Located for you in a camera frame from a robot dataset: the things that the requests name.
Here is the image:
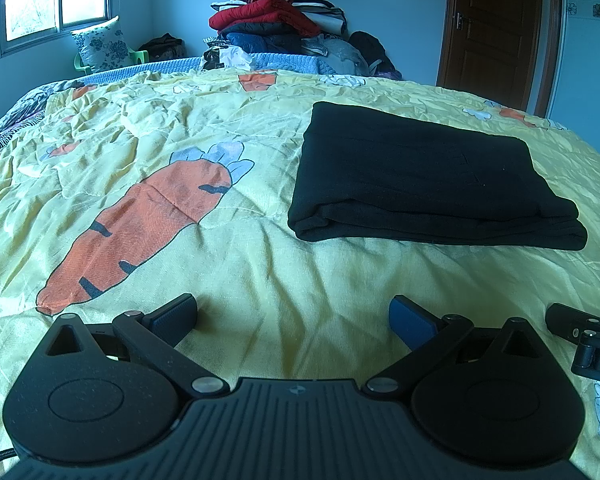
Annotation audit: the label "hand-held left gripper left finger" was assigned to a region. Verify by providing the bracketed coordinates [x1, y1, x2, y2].
[32, 294, 228, 401]

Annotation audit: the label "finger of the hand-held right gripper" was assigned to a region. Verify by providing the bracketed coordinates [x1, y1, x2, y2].
[545, 302, 600, 347]

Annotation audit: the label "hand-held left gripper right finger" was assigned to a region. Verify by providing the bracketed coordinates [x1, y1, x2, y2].
[362, 296, 556, 402]

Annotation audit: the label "black pants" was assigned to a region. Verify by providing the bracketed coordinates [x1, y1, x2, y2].
[287, 101, 588, 252]

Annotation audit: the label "yellow carrot print bedspread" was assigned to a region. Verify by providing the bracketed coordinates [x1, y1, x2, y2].
[0, 67, 600, 466]

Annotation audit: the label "blue quilted blanket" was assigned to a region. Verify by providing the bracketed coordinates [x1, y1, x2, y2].
[77, 52, 331, 86]

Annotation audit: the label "green plastic chair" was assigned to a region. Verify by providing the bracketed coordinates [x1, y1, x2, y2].
[74, 49, 148, 73]

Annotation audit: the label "black and white plastic bag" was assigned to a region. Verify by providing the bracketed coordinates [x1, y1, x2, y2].
[201, 45, 255, 72]

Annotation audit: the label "dark brown bag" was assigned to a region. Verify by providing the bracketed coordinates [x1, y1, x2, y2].
[139, 33, 186, 61]

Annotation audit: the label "black backpack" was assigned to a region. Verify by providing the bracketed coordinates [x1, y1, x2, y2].
[349, 31, 397, 78]

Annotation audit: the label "floral pillow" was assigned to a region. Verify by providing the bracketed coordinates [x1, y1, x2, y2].
[71, 16, 133, 75]

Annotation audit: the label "brown wooden door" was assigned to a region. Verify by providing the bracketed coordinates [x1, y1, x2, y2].
[436, 0, 563, 117]

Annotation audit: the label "pile of folded clothes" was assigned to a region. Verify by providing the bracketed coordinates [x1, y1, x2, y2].
[202, 0, 368, 76]

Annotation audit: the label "black cable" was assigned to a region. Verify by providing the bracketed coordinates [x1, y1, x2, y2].
[0, 449, 20, 480]

